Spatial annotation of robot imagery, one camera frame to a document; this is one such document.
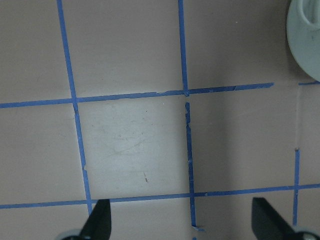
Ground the pale green cooking pot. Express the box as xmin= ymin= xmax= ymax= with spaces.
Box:
xmin=286 ymin=0 xmax=320 ymax=82

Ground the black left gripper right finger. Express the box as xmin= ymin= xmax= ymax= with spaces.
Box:
xmin=251 ymin=197 xmax=296 ymax=240

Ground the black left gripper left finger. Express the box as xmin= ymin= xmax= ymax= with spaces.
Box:
xmin=79 ymin=199 xmax=112 ymax=240

